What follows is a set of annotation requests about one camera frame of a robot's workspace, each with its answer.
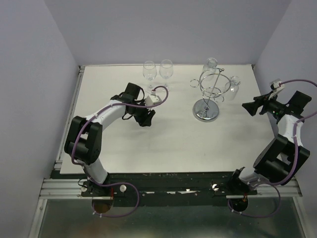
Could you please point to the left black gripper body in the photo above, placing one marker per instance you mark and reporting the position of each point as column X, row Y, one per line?
column 139, row 114

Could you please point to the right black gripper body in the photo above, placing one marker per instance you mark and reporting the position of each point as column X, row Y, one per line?
column 271, row 106

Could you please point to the clear wine glass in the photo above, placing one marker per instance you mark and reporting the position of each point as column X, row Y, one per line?
column 149, row 73

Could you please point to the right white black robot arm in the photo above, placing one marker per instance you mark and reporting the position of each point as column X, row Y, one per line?
column 285, row 154

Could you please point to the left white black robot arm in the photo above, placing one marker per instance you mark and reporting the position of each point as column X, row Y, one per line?
column 84, row 139

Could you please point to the chrome wine glass rack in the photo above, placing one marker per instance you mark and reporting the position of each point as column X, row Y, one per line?
column 207, row 109

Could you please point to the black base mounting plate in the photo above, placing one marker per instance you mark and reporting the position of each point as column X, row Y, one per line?
column 166, row 189

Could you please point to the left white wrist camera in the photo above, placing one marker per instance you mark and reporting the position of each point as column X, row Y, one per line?
column 152, row 101

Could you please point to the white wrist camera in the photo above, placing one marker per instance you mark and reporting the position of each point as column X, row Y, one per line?
column 276, row 87
column 152, row 101

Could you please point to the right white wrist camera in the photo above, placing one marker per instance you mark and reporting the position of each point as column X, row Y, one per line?
column 276, row 87

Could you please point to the aluminium left side rail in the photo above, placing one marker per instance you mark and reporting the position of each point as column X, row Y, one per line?
column 58, row 160

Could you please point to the aluminium rail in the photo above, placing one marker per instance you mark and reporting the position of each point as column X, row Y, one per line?
column 69, row 189
column 58, row 160

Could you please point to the aluminium front rail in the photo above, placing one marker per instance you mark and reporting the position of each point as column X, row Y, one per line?
column 69, row 189

